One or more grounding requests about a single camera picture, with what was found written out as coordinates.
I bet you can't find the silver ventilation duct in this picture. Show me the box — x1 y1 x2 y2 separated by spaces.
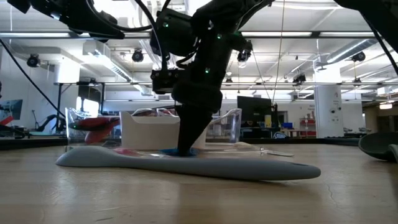
325 37 379 65

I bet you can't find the pink mini spatula clear handle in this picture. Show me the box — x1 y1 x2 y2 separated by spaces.
113 147 162 158

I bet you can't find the wall screen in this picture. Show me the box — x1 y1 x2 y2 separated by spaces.
0 98 24 121

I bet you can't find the knife with cream handle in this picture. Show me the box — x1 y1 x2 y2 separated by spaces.
233 141 295 157

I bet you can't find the grey silicone spoon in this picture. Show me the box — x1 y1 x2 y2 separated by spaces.
55 145 322 182

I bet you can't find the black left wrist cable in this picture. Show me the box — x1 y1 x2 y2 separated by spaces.
0 37 67 118

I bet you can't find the white rectangular plastic bin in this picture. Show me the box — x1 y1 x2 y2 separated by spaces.
119 110 208 151

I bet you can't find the black monitor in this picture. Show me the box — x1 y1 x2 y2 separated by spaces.
236 95 273 123

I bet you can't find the black metal table frame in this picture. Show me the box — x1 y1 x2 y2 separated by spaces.
0 136 364 151

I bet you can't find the thin hanging cable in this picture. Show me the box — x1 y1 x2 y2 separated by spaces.
272 0 285 105

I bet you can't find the black overhead beam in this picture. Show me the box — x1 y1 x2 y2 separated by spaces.
0 30 398 39

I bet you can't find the blue mini spatula clear handle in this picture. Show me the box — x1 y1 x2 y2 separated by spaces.
160 147 201 157

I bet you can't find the large black spoon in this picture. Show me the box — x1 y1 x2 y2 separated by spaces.
358 132 398 163

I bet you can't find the clear plastic bin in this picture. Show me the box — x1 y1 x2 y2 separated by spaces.
155 107 243 144
64 107 122 146

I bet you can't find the white column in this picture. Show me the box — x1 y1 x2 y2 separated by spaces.
313 63 345 139

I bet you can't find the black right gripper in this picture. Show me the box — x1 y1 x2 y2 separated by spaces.
151 67 228 155

